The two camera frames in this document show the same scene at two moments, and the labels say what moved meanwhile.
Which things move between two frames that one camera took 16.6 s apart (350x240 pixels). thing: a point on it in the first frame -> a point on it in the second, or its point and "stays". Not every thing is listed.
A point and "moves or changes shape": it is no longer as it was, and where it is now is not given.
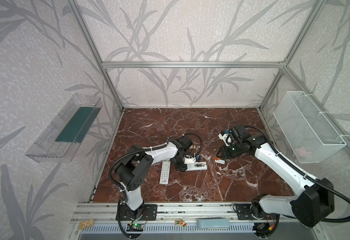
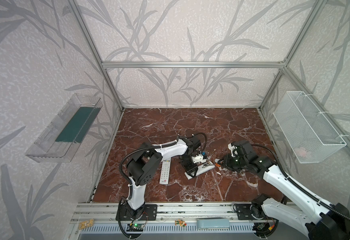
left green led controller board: [135, 227] stays
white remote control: [192, 165] moves or changes shape
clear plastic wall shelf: [60, 141] stays
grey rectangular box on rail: [212, 223] stays
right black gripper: [226, 151] -> [227, 161]
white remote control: [165, 172] stays
